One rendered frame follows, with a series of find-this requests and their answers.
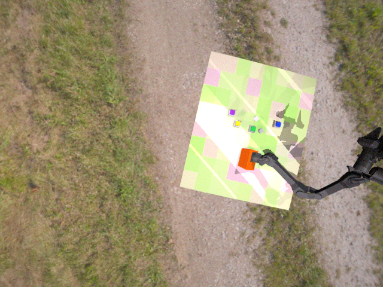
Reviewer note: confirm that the green button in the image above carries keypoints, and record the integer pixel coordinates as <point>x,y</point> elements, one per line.
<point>252,129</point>

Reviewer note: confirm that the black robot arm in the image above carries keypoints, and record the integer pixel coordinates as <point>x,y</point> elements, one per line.
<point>352,178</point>

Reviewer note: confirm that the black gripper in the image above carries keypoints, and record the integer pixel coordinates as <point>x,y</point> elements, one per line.
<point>369,144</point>

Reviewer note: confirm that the yellow button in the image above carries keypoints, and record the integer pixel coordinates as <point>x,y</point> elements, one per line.
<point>236,123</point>

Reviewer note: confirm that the blue button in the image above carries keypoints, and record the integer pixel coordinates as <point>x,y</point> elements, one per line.
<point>277,124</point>

